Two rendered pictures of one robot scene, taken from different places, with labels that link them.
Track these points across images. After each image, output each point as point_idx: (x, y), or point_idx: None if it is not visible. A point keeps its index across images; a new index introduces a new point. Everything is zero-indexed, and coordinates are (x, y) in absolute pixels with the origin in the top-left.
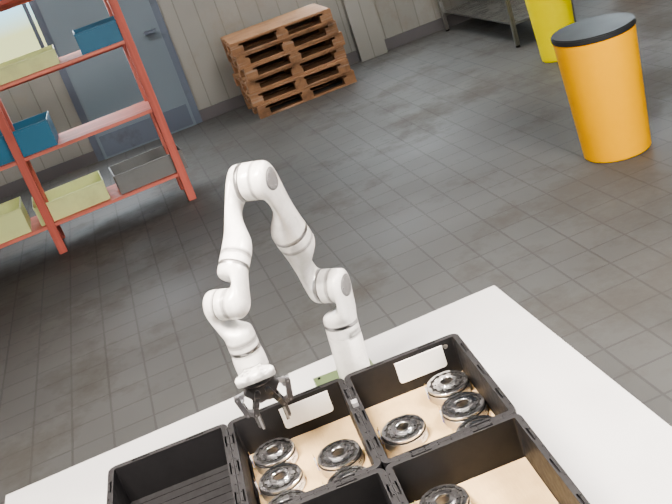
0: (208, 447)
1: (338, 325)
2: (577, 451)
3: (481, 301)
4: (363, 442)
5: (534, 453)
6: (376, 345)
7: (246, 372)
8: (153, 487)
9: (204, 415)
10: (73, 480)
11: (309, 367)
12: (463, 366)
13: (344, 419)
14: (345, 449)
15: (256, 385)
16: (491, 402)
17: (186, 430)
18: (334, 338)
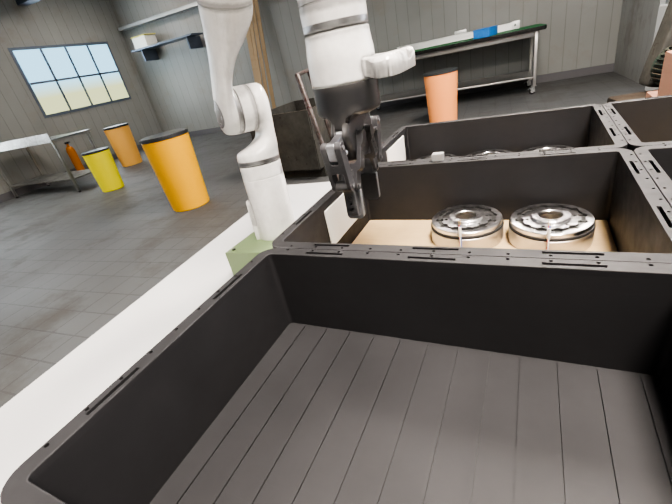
0: (255, 305)
1: (270, 153)
2: None
3: (288, 191)
4: (486, 191)
5: (662, 118)
6: (234, 235)
7: (377, 55)
8: (164, 464)
9: (55, 374)
10: None
11: (176, 273)
12: (418, 157)
13: (371, 223)
14: (470, 209)
15: (376, 101)
16: (508, 146)
17: (36, 406)
18: (266, 174)
